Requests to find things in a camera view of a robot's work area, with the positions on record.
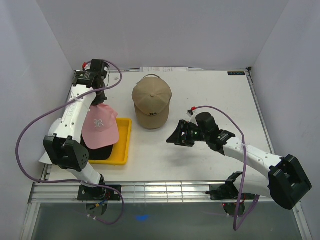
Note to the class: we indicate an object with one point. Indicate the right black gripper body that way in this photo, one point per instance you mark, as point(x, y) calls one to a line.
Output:
point(195, 135)

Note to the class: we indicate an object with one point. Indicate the beige baseball cap black R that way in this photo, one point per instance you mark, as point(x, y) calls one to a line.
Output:
point(152, 97)

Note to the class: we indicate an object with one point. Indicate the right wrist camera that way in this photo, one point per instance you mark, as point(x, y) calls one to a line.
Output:
point(192, 115)

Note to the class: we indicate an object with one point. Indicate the black NY baseball cap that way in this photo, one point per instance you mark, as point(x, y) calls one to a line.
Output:
point(99, 154)

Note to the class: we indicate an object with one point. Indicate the aluminium front rail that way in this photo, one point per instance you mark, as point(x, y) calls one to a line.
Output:
point(133, 192)

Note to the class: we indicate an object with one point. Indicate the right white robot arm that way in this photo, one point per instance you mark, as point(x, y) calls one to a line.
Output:
point(282, 179)

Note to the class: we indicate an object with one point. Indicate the white NY baseball cap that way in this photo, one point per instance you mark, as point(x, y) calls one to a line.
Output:
point(52, 145)

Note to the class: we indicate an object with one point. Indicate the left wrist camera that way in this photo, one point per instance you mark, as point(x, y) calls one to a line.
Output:
point(86, 66)

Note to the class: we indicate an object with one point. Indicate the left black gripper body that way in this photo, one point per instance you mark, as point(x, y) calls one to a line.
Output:
point(100, 98)

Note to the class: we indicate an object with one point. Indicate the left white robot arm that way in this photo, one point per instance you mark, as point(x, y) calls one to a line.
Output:
point(63, 143)

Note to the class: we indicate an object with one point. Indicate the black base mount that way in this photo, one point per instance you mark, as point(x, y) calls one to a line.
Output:
point(100, 192)
point(222, 192)

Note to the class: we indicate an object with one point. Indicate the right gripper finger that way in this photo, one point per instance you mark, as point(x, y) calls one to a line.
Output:
point(180, 133)
point(185, 143)

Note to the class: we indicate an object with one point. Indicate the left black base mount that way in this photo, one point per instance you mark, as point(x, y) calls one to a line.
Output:
point(100, 192)

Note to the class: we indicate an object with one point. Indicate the yellow plastic tray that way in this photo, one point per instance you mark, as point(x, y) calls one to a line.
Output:
point(120, 151)

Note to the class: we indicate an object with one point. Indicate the pink baseball cap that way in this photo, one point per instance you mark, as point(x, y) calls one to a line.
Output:
point(100, 127)

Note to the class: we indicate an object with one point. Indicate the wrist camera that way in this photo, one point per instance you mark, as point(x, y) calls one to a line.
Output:
point(86, 66)
point(192, 115)

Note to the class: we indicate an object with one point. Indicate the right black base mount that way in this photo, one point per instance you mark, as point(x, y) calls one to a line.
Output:
point(222, 192)

